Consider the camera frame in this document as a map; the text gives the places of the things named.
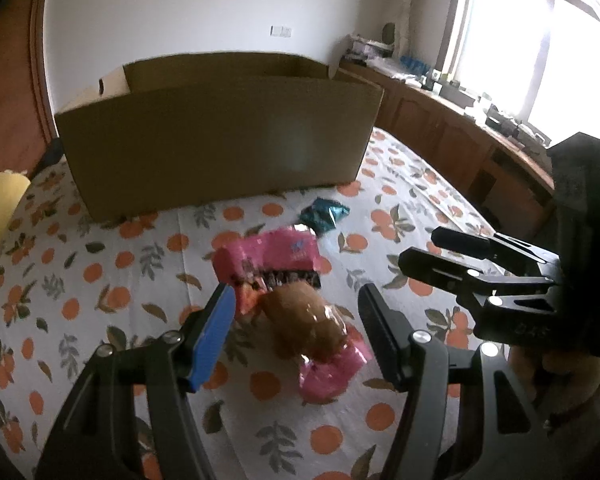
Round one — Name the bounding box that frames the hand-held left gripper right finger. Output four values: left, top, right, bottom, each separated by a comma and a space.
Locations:
358, 284, 556, 480

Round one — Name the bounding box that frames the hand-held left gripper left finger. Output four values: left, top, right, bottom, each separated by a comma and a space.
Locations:
34, 282, 237, 480

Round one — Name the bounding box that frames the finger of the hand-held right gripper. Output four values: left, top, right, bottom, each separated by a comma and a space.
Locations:
398, 247, 557, 312
431, 226, 562, 267

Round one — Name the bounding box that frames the pink bread snack packet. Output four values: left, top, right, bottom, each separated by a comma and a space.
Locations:
212, 225, 374, 405

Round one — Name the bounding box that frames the brown cardboard box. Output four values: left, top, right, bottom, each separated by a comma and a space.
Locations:
54, 51, 385, 224

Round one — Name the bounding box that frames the person's right hand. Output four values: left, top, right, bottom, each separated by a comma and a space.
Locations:
507, 346, 600, 411

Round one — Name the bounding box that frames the wooden window cabinet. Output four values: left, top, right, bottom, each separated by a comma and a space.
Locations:
340, 60, 557, 243

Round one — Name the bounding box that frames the teal foil snack packet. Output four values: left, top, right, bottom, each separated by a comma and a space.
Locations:
298, 197, 351, 238

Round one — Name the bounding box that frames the orange print bedsheet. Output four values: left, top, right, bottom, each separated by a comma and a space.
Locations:
0, 127, 600, 480

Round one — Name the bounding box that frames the clutter on cabinet top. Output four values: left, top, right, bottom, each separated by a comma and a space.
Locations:
347, 35, 555, 150

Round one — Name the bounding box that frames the window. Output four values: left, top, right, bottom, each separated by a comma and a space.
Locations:
445, 0, 600, 146

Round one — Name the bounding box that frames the light curtain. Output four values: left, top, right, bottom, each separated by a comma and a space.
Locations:
380, 0, 476, 78

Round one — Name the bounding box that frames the wooden wardrobe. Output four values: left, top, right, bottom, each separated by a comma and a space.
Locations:
0, 0, 61, 181

